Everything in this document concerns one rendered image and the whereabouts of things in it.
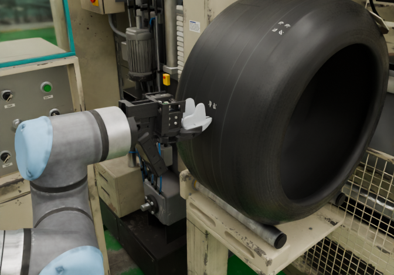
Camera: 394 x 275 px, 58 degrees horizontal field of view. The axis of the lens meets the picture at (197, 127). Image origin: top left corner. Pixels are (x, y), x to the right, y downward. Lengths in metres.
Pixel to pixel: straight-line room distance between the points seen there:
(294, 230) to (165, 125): 0.66
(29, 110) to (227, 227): 0.74
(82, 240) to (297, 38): 0.53
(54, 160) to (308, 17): 0.55
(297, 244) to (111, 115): 0.73
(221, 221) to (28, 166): 0.66
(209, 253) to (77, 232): 0.99
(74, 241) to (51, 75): 0.84
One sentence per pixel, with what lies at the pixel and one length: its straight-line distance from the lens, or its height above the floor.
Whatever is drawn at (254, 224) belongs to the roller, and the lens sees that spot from 1.02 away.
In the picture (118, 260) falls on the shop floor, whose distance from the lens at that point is 2.22.
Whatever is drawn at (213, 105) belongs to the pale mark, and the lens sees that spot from 0.77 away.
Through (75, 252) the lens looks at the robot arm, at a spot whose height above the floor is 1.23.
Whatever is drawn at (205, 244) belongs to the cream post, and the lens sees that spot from 1.44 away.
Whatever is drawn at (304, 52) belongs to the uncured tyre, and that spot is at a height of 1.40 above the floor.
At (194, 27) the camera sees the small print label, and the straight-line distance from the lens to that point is 1.10.
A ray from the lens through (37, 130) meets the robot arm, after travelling 0.57.
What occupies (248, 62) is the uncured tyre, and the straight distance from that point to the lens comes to 0.74.
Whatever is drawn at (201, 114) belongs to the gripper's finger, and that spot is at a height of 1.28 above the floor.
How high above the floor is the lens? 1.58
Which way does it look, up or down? 26 degrees down
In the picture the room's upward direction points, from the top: straight up
